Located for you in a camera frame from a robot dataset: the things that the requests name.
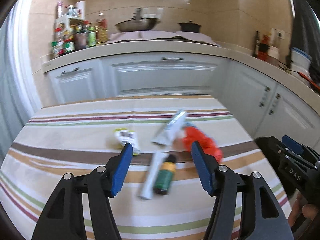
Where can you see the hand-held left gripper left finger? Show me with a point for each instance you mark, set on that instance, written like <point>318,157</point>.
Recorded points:
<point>122,170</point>

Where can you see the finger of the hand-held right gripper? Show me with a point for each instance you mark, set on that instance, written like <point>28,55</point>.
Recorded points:
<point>292,145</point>
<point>277,147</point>

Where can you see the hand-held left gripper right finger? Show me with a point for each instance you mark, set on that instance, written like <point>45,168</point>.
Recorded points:
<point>201,167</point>

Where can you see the black waste bin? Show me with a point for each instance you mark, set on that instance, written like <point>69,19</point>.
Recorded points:
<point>262,145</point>

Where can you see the red plastic bag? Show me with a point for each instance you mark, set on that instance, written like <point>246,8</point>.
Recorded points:
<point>207,142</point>

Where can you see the silver wrapper strip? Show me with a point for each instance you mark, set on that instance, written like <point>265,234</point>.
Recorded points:
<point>152,175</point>

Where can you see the green label brown bottle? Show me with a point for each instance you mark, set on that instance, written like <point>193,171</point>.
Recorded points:
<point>165,177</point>

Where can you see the silver foil pouch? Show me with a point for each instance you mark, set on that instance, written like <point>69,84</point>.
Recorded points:
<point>170,127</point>

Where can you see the person's right hand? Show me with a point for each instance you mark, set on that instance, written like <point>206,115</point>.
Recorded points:
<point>310,211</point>

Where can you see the white cabinet door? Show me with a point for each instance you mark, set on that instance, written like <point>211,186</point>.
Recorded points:
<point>75,85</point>
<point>247,95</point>
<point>290,115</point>

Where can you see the striped tablecloth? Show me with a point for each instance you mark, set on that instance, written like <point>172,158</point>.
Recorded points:
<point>75,135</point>

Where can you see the white plastic container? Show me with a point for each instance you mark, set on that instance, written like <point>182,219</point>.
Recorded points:
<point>300,68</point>

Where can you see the white bowl blue rim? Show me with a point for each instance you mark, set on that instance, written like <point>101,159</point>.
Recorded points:
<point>301,56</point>

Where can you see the white cylindrical holder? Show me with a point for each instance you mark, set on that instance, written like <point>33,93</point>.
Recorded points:
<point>273,55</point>

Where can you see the wide white cabinet front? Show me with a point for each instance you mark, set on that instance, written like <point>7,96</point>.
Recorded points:
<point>162,77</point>

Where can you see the red black canister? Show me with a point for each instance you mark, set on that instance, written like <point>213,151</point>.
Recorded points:
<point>263,48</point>

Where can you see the dark olive oil bottle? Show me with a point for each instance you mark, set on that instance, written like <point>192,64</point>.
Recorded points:
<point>256,45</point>

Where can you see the beige kitchen countertop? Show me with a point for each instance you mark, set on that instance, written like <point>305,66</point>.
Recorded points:
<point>150,47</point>

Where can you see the dark hanging cloth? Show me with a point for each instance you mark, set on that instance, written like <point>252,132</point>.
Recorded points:
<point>307,17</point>

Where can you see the white stove cover cloth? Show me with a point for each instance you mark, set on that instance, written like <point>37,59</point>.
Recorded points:
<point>135,36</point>
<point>195,38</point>

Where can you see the cluster of condiment bottles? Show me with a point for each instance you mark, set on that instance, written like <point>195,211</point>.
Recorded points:
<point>82,37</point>

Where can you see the black cooking pot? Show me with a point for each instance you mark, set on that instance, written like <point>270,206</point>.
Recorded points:
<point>190,27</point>

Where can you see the steel wok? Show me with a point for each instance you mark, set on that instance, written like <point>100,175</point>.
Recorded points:
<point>137,25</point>

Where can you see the white spice rack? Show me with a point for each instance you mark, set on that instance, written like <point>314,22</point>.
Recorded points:
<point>62,21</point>

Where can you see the paper towel roll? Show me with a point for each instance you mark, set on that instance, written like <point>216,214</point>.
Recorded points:
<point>80,10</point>

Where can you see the white wall socket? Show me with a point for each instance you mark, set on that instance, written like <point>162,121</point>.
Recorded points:
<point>280,34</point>

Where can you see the white wall holder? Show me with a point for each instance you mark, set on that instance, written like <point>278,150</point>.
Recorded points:
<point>155,13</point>

